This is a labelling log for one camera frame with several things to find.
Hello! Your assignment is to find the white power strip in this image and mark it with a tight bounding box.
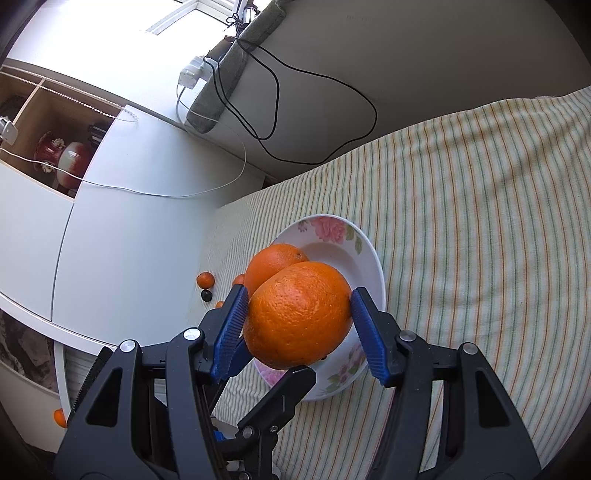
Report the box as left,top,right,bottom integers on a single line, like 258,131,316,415
179,55,218,88

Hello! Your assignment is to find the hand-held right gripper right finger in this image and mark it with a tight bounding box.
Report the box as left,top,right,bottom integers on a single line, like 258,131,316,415
351,287,541,480

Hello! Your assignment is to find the grey windowsill cushion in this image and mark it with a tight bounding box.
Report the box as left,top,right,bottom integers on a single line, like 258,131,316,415
187,0,287,134

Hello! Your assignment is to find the white bead chain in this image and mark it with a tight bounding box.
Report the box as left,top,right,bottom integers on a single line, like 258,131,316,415
0,65,139,123

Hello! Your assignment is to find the large orange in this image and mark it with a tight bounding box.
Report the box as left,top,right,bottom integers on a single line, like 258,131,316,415
244,244,311,296
243,261,352,370

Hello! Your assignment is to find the black cable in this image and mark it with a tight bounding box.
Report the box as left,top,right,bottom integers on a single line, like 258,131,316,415
217,34,378,166

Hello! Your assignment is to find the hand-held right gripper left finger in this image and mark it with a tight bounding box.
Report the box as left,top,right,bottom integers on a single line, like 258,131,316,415
55,286,252,480

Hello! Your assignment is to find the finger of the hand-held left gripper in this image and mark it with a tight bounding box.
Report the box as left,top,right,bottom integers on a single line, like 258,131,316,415
217,364,317,462

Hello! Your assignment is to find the white cable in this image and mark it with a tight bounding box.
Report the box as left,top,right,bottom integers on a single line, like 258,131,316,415
0,78,247,199

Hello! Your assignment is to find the white cabinet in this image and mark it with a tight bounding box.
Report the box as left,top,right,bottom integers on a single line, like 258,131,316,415
0,46,269,407

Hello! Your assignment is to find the dark red vase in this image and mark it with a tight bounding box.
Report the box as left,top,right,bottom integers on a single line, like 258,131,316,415
34,131,65,174

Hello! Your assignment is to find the red white vase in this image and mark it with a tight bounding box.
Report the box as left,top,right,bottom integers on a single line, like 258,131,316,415
55,142,93,191

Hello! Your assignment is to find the floral white bowl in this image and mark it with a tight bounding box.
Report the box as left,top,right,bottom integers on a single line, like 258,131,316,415
252,215,386,402

